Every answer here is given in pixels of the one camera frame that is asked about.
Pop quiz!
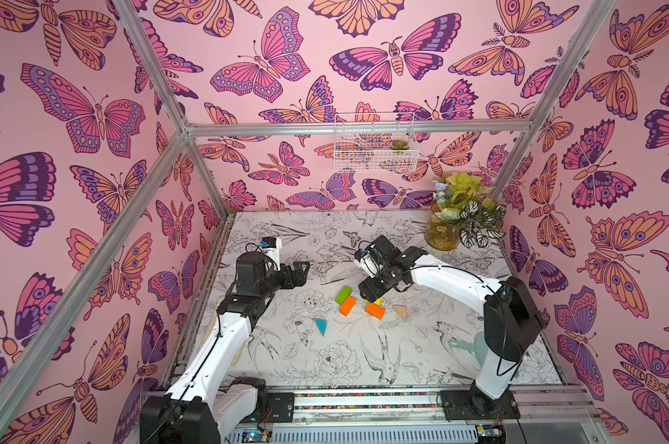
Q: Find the orange small block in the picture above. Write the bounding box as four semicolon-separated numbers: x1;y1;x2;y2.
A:
365;303;385;320

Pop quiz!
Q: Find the green rectangular block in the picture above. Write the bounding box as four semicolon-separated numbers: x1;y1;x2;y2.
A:
335;286;352;305

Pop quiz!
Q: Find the orange long rectangular block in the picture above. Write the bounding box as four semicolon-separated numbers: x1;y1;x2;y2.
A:
339;296;357;316

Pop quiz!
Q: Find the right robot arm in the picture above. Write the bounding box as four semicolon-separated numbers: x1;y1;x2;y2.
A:
354;235;543;401

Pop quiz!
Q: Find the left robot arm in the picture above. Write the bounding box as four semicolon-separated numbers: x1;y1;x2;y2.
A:
139;249;311;443

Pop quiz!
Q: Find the natural wood triangle block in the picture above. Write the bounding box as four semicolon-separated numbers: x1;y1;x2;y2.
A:
393;305;408;322

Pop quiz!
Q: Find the teal triangle block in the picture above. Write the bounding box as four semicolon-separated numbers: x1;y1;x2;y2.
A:
314;318;327;336

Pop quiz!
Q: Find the amber glass vase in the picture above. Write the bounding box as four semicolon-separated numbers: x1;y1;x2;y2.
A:
424;202;460;252

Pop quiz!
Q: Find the artificial plant bouquet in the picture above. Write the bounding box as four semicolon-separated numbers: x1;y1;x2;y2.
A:
432;172;506;249

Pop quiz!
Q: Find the small succulent in basket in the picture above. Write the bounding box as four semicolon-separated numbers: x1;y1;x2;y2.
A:
390;140;409;151

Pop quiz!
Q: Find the green circuit board left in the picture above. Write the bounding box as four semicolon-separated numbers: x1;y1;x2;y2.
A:
241;429;271;443

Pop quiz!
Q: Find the green circuit board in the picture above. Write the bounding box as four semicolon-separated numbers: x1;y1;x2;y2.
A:
476;425;506;444
241;429;271;443

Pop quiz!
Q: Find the green circuit board right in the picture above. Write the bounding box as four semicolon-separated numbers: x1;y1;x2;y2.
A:
476;425;506;444

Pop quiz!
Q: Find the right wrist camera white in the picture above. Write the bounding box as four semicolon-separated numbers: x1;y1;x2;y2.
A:
355;250;379;278

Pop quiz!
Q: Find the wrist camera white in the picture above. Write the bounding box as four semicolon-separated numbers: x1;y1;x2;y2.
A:
355;250;379;278
260;236;282;268

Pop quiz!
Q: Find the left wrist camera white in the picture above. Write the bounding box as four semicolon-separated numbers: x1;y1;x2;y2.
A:
260;236;282;268

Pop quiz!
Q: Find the white wire basket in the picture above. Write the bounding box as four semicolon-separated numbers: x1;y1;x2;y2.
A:
331;113;419;174

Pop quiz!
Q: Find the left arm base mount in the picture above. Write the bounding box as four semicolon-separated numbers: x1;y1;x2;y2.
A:
219;388;295;426

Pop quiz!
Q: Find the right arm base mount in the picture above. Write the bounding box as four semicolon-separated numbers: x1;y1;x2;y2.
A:
436;386;521;421

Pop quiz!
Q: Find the aluminium front rail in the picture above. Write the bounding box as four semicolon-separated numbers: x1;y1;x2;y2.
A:
139;385;596;428

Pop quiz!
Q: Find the aluminium frame back bar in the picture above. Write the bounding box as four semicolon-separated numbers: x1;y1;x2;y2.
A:
187;120;532;138

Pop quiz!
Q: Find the aluminium frame left post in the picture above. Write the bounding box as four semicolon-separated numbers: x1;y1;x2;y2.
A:
114;1;228;220

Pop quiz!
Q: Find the aluminium frame post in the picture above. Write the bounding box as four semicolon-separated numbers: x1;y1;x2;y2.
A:
114;1;228;220
493;0;616;202

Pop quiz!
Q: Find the aluminium frame left diagonal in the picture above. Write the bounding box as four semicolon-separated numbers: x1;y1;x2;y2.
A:
0;131;188;438

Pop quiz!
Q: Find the aluminium frame right post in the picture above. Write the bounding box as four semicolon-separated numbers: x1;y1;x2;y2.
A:
493;0;616;202

